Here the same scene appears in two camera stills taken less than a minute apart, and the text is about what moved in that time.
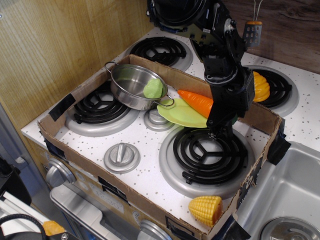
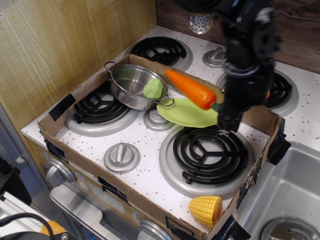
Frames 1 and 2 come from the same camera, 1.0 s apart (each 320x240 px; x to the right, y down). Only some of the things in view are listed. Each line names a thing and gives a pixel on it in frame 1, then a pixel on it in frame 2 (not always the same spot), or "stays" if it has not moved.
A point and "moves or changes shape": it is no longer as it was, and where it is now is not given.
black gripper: (232, 93) to (247, 84)
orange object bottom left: (52, 228) stays
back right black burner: (284, 96) stays
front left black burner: (94, 113) stays
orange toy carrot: (203, 104) moves or changes shape
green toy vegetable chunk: (153, 88) stays
